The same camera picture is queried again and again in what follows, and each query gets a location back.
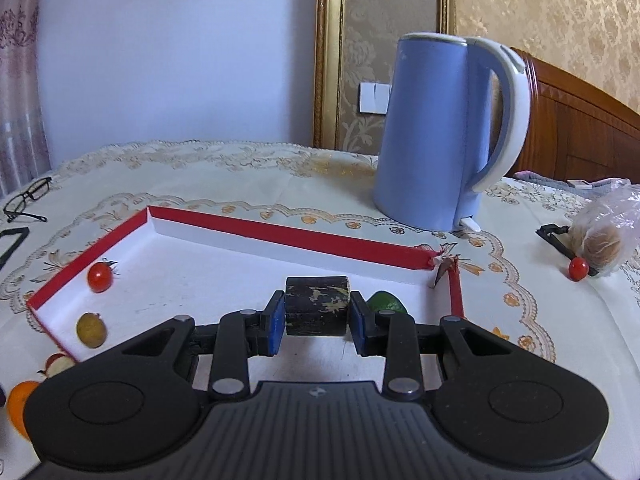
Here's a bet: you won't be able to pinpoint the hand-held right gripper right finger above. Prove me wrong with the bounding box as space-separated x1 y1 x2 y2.
349 290 521 404

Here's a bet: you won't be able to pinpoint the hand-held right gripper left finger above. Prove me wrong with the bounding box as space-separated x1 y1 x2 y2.
117 290 287 404

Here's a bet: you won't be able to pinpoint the red cardboard box tray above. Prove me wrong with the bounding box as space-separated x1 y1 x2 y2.
27 205 466 366

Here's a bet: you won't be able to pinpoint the orange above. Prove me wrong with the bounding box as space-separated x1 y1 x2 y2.
7 381 43 442

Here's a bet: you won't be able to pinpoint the green lime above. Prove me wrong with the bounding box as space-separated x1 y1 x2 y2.
366 291 407 316

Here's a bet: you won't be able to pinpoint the embroidered cream tablecloth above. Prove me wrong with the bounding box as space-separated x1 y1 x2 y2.
0 140 640 480

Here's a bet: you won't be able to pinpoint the yellow-brown round fruit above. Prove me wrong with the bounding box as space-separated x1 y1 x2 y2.
76 312 107 348

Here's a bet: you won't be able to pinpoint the blue electric kettle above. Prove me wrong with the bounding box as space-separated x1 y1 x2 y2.
371 32 532 233

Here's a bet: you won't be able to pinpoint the cut apple piece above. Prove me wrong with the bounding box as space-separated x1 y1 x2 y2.
39 352 77 378

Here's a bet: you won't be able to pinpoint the grey cloth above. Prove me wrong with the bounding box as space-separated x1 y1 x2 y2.
515 170 568 186

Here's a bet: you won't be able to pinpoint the brown fuzzy lump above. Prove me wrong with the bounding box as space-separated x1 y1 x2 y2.
575 222 623 266

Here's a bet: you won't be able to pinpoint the black eyeglasses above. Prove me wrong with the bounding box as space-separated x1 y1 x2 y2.
2 176 52 223

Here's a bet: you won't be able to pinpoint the clear plastic bag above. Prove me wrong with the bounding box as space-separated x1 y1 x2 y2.
570 180 640 277

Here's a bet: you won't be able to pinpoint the wooden headboard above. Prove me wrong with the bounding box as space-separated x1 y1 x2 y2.
492 47 640 183

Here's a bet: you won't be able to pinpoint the patterned pink curtain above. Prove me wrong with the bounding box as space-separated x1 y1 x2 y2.
0 0 51 196

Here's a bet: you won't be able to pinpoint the black plastic frame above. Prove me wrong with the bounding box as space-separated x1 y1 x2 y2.
0 227 30 271
536 223 600 277

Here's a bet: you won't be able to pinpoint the white wall switch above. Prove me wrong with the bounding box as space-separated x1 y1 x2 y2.
358 81 392 114

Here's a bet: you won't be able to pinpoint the gold wall panel frame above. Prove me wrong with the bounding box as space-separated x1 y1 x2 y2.
312 0 457 151

